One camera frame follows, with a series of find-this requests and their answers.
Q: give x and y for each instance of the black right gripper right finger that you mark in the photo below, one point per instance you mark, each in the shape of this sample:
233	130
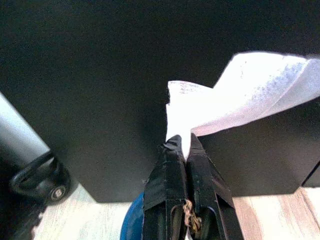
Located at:
202	180

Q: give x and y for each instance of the blue bucket white rim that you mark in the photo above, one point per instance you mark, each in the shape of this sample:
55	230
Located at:
132	220

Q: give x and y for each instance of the black kettlebell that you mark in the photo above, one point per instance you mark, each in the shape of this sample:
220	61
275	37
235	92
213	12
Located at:
58	193

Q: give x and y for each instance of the white round post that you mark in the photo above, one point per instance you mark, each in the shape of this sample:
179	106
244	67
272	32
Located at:
17	135

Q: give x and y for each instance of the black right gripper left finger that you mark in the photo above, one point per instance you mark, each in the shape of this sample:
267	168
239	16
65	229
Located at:
167	180

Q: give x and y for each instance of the white paper sheet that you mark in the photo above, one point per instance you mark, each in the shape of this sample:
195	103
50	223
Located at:
225	105

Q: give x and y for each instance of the black cabinet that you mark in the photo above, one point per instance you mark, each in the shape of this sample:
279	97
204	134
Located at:
87	75

